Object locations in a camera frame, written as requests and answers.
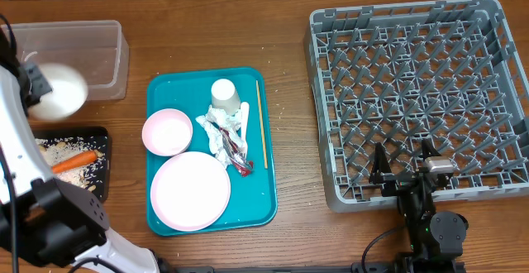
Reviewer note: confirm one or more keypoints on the white plastic fork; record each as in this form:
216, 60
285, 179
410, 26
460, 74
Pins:
245, 108

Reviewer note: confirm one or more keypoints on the white bowl with crumbs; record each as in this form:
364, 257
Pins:
69, 91

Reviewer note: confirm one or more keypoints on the grey dishwasher rack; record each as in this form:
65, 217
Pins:
399, 74

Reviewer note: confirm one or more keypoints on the wooden chopstick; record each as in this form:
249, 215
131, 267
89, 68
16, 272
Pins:
262, 128

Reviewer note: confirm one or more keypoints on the pink bowl with nuts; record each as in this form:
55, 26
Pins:
167, 132

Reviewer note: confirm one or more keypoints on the teal serving tray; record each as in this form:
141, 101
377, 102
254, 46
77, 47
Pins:
253, 200

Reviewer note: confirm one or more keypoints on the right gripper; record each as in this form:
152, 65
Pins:
396, 181

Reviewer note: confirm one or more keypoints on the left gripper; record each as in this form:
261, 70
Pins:
38, 87

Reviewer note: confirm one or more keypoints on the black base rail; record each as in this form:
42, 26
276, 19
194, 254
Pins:
285, 269

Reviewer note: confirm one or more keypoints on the clear plastic bin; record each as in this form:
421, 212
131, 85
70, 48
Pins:
96, 49

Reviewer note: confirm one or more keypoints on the large pink plate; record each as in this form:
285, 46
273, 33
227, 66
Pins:
190, 191

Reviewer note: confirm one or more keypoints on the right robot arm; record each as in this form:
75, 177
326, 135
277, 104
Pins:
436, 239

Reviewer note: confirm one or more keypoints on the pile of nuts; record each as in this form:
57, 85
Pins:
89, 186

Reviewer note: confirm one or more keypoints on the white napkin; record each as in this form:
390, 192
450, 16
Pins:
212, 122

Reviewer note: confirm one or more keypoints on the orange carrot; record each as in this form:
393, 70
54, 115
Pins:
81, 159

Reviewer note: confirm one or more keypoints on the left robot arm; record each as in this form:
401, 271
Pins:
45, 220

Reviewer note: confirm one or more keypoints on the spilled rice grains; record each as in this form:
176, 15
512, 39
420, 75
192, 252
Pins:
62, 155

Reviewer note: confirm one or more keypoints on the black waste tray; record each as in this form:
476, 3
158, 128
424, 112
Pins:
57, 145

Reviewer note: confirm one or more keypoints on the white paper cup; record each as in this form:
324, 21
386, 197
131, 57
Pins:
225, 96

